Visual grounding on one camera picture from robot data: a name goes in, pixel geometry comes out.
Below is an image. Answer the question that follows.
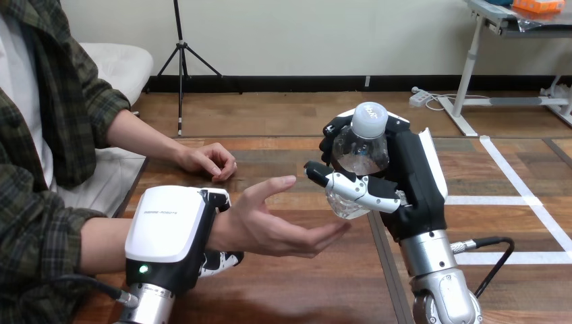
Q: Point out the person's hand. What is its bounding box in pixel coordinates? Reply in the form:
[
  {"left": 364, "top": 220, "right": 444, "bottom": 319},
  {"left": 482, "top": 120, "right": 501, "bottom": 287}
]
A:
[
  {"left": 206, "top": 175, "right": 352, "bottom": 259},
  {"left": 176, "top": 142, "right": 238, "bottom": 183}
]

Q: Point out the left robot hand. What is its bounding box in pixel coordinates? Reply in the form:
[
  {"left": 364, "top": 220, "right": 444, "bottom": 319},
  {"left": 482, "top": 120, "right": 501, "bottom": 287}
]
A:
[{"left": 124, "top": 185, "right": 246, "bottom": 296}]

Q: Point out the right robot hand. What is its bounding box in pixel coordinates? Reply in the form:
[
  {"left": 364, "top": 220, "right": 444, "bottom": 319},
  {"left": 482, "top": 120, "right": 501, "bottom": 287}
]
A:
[{"left": 304, "top": 108, "right": 449, "bottom": 243}]

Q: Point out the clear water bottle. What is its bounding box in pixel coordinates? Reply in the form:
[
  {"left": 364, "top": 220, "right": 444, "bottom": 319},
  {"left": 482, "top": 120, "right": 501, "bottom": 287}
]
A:
[{"left": 324, "top": 101, "right": 391, "bottom": 221}]

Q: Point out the person's forearm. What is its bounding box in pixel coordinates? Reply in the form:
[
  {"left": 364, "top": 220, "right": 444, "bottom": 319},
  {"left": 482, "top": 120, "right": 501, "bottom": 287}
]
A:
[
  {"left": 80, "top": 217, "right": 133, "bottom": 275},
  {"left": 106, "top": 109, "right": 184, "bottom": 167}
]

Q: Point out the person's body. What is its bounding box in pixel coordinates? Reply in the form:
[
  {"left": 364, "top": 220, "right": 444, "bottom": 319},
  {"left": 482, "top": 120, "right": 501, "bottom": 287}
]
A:
[{"left": 0, "top": 0, "right": 148, "bottom": 324}]

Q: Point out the white power strip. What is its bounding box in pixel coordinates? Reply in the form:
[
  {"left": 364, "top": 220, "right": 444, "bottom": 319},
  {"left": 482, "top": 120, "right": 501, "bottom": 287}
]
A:
[{"left": 408, "top": 90, "right": 432, "bottom": 108}]

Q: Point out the black tripod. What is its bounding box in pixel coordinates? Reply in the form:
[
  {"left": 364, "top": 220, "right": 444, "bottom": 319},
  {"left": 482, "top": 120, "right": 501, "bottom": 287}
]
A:
[{"left": 145, "top": 0, "right": 244, "bottom": 137}]

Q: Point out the white cushioned chair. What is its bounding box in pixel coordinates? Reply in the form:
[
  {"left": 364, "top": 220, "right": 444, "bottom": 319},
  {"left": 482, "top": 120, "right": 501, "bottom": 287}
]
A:
[{"left": 79, "top": 42, "right": 154, "bottom": 118}]

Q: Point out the white desk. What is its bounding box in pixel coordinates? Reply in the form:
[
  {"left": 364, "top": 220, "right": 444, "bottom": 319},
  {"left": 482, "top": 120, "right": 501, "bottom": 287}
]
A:
[{"left": 436, "top": 0, "right": 572, "bottom": 137}]

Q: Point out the orange thing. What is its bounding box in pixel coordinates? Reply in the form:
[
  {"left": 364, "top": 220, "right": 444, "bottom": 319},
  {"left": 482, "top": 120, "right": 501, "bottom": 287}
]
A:
[{"left": 512, "top": 0, "right": 567, "bottom": 14}]

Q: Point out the black cable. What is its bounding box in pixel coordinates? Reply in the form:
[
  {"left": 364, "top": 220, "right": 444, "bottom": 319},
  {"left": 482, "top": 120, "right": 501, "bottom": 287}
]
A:
[
  {"left": 450, "top": 237, "right": 515, "bottom": 299},
  {"left": 49, "top": 273, "right": 140, "bottom": 309}
]

